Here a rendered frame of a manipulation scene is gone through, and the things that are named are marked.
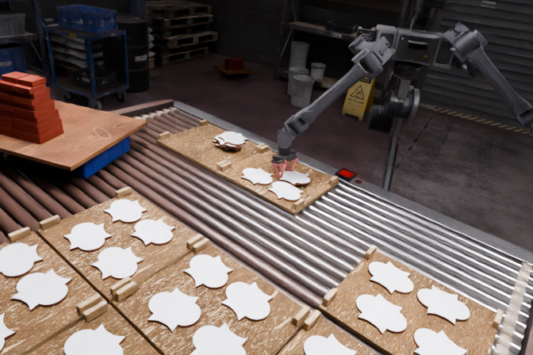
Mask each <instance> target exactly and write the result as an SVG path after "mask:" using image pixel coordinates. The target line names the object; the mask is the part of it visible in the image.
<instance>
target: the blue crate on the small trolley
mask: <svg viewBox="0 0 533 355"><path fill-rule="evenodd" d="M56 8H57V10H58V11H57V12H58V14H57V15H58V17H59V21H58V24H59V27H60V28H64V29H72V30H77V31H82V32H90V33H95V34H99V33H104V32H110V31H114V30H117V17H116V10H109V9H104V8H99V7H94V6H84V5H71V6H59V7H56Z"/></svg>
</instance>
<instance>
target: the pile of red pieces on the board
mask: <svg viewBox="0 0 533 355"><path fill-rule="evenodd" d="M1 76H2V80H0V134H1V135H4V136H9V137H13V138H16V139H22V140H25V141H28V142H31V143H37V144H40V145H41V144H43V143H46V142H48V141H49V140H51V139H54V138H55V137H57V136H60V135H62V134H63V133H64V132H63V124H62V119H60V118H59V112H58V109H55V105H54V104H55V102H54V99H52V98H50V96H49V94H50V89H49V88H45V83H46V78H44V77H40V76H36V75H32V74H26V73H21V72H17V71H15V72H11V73H8V74H3V75H1Z"/></svg>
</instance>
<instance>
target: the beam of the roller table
mask: <svg viewBox="0 0 533 355"><path fill-rule="evenodd" d="M174 108H177V109H179V110H180V111H183V112H184V113H187V114H190V115H191V116H194V117H197V118H198V119H200V120H206V119H208V120H209V124H212V125H214V126H217V127H218V128H221V129H224V130H225V131H227V132H235V133H236V134H238V133H241V135H242V136H243V137H244V138H246V139H248V140H249V141H251V142H253V143H256V144H258V145H260V144H261V143H265V146H266V145H267V146H269V150H271V151H273V152H276V153H278V144H277V143H275V142H273V141H271V140H268V139H266V138H263V137H262V136H258V135H256V134H255V133H252V132H249V131H247V130H245V129H243V128H240V127H238V126H235V125H234V124H230V123H229V122H227V121H224V120H222V119H219V118H217V117H215V116H212V115H210V114H208V113H205V112H202V111H201V110H199V109H196V108H194V107H191V106H189V105H186V104H184V103H182V102H180V101H176V102H174ZM297 156H298V160H297V162H299V163H300V164H302V165H305V166H307V167H310V168H312V169H314V170H317V171H319V172H321V173H322V174H326V175H328V176H329V177H332V178H333V177H334V176H335V173H336V172H337V171H339V170H338V169H336V168H334V167H332V166H329V165H327V164H324V163H322V162H319V161H317V160H315V159H313V158H310V157H308V156H306V155H303V154H301V153H299V152H297ZM338 180H339V181H340V182H342V183H344V184H346V185H349V186H351V187H353V188H355V189H358V190H360V191H362V192H364V193H367V194H369V195H371V196H373V197H376V198H378V199H380V200H383V201H385V202H387V203H389V204H392V205H394V206H396V207H398V208H401V209H403V210H405V211H406V212H410V213H412V214H413V215H416V216H419V217H420V218H423V219H425V220H427V221H430V222H432V223H434V224H437V225H439V226H440V227H444V228H446V229H447V230H449V231H453V232H454V233H456V234H459V235H461V236H463V237H466V238H468V239H470V240H473V241H475V242H477V243H480V244H481V245H483V246H487V247H488V248H490V249H492V250H495V251H497V252H499V253H501V254H504V255H506V256H508V257H510V258H513V259H515V260H517V261H520V262H524V263H527V264H528V265H531V266H532V267H533V253H532V252H530V251H528V250H525V249H523V248H521V247H518V246H516V245H513V244H511V243H510V242H506V241H504V240H502V239H499V238H497V237H495V236H493V235H490V234H488V233H485V232H484V231H480V230H478V229H477V228H474V227H471V226H469V225H467V224H465V223H462V222H460V221H457V220H456V219H452V218H450V217H449V216H445V215H444V214H441V213H439V212H436V211H434V210H432V209H430V208H427V207H424V206H423V205H421V204H417V203H416V202H413V201H411V200H408V199H406V198H404V197H401V196H399V195H397V194H395V193H391V192H390V191H388V190H385V189H383V188H380V187H378V186H376V185H373V184H371V183H369V182H367V181H364V180H362V179H360V178H357V177H355V178H354V179H353V180H351V181H350V182H348V181H345V180H343V179H341V178H339V177H338ZM355 180H360V181H361V182H362V183H361V184H359V183H356V182H355Z"/></svg>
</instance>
